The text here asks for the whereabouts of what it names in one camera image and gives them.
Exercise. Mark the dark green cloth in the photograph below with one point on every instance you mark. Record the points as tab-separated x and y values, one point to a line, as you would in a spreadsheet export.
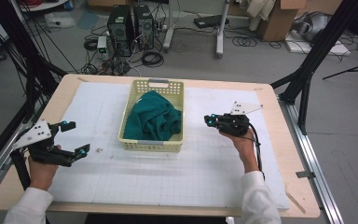
152	116

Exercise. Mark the grey metal bracket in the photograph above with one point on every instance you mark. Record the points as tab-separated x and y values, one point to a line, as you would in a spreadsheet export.
305	174

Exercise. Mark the cream cloth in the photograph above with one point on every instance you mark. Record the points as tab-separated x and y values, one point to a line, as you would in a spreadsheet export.
261	11

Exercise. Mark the round white table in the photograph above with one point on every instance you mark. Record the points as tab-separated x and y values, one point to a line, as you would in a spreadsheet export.
43	4

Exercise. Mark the white flat board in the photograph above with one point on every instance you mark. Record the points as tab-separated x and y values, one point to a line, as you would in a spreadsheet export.
317	48

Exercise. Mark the person's left hand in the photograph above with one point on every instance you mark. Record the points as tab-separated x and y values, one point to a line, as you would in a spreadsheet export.
42	175

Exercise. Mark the black tripod leg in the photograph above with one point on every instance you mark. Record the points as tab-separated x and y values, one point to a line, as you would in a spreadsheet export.
348	71

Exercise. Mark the black metal frame post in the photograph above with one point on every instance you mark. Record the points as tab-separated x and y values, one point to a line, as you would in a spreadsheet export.
28	62
310	62

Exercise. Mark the cardboard box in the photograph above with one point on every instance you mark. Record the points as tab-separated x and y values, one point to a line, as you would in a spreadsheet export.
276	25

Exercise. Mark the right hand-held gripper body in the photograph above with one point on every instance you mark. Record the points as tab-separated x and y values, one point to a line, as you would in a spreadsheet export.
234	124

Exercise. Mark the white grid mat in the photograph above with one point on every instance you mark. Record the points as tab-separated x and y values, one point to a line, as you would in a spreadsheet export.
155	177

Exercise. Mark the black computer tower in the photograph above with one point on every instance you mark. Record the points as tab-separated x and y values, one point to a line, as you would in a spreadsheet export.
119	29
143	26

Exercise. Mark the flat black box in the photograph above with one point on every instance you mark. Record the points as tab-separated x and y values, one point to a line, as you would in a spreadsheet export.
209	21

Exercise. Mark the cream plastic basket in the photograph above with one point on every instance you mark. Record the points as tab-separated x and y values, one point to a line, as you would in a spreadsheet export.
130	102

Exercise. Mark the person's right hand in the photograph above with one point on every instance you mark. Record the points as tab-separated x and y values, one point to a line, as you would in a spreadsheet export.
245	149

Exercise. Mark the small white device green display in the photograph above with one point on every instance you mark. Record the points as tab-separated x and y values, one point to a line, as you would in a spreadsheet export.
102	43

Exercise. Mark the thin wooden stick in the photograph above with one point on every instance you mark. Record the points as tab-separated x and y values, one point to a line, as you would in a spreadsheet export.
296	202

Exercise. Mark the grey rounded appliance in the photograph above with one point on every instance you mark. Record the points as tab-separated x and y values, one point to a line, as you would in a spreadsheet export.
312	26

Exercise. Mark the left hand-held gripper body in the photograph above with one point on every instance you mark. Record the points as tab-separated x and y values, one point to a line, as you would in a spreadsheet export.
40	137

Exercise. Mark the white stand leg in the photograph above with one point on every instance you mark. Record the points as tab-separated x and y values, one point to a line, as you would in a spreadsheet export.
169	31
220	34

